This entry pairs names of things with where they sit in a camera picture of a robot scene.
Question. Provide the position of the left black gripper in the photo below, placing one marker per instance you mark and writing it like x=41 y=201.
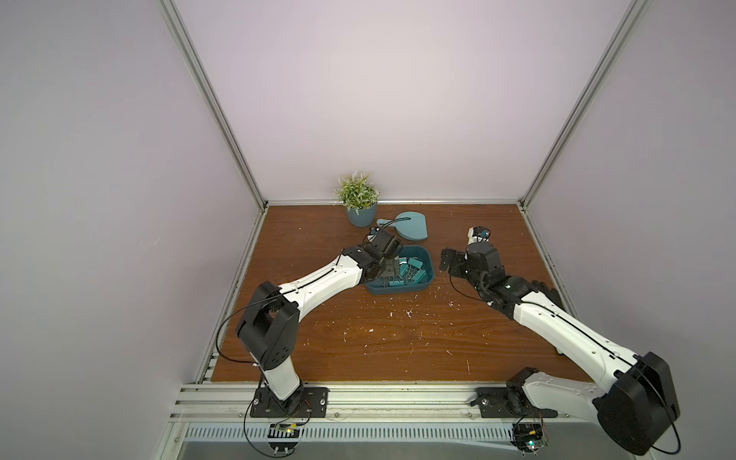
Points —
x=393 y=255

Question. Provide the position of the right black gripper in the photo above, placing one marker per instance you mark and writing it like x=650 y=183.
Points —
x=451 y=262

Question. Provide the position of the dark teal storage box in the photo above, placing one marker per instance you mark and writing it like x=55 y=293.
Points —
x=411 y=271

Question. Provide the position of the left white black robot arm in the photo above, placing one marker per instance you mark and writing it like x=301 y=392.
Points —
x=269 y=326

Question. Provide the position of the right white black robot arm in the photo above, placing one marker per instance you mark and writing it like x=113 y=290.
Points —
x=632 y=397

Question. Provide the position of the light teal dustpan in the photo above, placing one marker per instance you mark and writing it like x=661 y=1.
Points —
x=411 y=226

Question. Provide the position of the potted green plant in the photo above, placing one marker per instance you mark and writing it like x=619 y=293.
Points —
x=358 y=194

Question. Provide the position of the black glove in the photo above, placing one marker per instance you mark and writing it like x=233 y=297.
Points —
x=550 y=292

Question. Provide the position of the right electronics board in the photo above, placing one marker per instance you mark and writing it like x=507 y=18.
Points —
x=528 y=438

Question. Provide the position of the electronics board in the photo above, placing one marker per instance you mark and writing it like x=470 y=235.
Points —
x=528 y=438
x=283 y=438

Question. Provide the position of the left electronics board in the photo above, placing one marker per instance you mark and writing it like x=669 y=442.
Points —
x=283 y=438

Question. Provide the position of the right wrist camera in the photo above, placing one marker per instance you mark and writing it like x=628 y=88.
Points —
x=478 y=234

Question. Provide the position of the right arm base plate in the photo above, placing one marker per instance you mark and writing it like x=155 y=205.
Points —
x=506 y=402

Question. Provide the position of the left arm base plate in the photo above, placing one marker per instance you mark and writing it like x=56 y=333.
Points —
x=305 y=402

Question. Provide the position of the aluminium front rail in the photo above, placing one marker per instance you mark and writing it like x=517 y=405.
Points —
x=401 y=402

